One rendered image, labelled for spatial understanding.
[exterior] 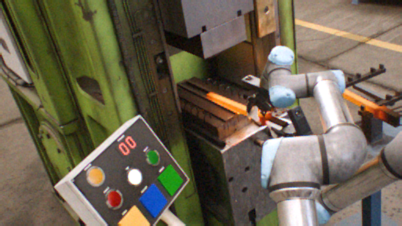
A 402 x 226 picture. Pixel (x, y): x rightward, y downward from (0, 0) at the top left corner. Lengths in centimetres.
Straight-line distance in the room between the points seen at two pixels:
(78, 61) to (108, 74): 38
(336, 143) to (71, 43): 120
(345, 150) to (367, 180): 24
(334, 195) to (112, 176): 64
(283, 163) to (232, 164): 76
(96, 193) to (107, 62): 47
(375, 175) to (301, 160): 28
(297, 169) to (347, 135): 15
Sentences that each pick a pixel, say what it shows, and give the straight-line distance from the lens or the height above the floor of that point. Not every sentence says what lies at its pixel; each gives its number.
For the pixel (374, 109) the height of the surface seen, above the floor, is 95.
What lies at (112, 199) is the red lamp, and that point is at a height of 109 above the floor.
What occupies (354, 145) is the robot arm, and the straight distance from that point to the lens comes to 109.
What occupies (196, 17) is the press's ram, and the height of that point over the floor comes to 142.
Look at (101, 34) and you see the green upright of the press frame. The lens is 154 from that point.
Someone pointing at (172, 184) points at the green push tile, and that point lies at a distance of 148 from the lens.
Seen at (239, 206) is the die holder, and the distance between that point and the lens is 193.
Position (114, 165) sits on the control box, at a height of 115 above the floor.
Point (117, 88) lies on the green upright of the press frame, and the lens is 162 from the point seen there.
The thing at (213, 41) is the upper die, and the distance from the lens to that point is 161.
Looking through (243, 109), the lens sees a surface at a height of 102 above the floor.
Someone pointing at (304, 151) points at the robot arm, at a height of 129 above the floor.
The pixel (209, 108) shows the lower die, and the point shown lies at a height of 99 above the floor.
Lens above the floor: 192
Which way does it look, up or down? 30 degrees down
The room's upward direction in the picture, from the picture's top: 11 degrees counter-clockwise
